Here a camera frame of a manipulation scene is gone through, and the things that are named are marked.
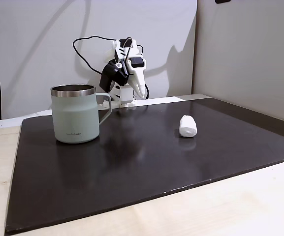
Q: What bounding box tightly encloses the black table mat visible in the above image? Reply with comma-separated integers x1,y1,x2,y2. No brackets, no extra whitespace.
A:
4,97,284,234

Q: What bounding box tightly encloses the sage green steel mug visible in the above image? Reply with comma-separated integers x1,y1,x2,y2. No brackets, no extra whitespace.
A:
50,84,113,144

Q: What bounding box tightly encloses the black camera cable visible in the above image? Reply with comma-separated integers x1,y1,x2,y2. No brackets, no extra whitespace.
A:
72,36,123,74

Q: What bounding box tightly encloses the black oval camera box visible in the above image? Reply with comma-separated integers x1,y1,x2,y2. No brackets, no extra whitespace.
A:
99,62,129,93

